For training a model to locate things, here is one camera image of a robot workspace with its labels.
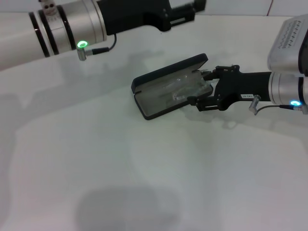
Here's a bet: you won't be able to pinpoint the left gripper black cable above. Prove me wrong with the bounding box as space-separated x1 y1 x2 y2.
77 33 117 61

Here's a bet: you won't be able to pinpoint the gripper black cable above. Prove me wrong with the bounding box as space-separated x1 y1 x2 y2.
249 94 295 116
77 33 117 61

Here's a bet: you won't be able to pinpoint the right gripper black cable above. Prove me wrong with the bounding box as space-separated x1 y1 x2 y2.
249 94 295 116

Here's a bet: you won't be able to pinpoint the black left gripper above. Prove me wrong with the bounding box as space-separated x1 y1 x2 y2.
96 0 207 36

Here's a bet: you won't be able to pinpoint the clear transparent glasses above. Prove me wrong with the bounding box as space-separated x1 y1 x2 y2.
160 69 212 107

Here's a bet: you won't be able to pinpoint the black glasses case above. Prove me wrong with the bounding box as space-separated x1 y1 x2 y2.
131 53 214 121

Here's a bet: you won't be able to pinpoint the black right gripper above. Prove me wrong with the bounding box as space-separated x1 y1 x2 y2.
187 64 273 113

